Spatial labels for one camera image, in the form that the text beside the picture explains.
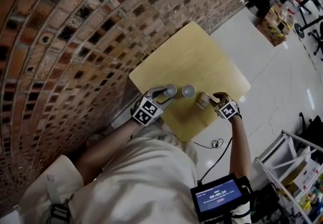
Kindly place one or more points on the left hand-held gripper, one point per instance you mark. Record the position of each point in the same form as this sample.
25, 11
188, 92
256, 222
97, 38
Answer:
146, 112

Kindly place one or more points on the person's left forearm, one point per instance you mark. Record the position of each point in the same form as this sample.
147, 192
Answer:
106, 152

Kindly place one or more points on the white metal shelf rack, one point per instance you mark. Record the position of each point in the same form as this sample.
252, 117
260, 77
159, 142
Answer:
290, 142

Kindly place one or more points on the cardboard box with striped tape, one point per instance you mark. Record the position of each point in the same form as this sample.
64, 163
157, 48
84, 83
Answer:
273, 27

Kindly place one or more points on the white paper cup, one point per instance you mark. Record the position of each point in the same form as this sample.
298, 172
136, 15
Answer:
188, 90
170, 90
203, 102

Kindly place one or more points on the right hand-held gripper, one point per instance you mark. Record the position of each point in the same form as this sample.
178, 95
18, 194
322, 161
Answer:
227, 110

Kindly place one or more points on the black floor stand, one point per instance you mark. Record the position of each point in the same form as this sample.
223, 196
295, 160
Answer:
299, 30

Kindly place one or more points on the black handheld monitor screen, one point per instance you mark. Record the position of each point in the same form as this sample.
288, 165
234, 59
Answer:
217, 196

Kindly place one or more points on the person's right forearm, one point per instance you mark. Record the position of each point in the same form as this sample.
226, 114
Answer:
241, 147

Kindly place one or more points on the clear water jug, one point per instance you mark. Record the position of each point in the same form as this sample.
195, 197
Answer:
291, 7

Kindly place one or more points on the black waste bin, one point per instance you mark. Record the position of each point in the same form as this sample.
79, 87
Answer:
258, 4

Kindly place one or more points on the person's white shirt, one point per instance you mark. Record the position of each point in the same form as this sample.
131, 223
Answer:
138, 180

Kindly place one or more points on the white paper sign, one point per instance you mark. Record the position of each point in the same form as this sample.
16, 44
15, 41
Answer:
306, 173

